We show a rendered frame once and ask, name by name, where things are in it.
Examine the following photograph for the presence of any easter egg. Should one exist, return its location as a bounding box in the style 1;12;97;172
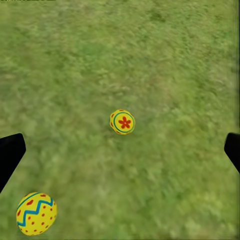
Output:
16;192;57;236
109;109;136;135

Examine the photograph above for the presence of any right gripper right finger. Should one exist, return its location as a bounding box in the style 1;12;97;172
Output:
224;133;240;173

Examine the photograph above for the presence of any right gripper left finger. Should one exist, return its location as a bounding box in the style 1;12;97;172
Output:
0;133;26;193

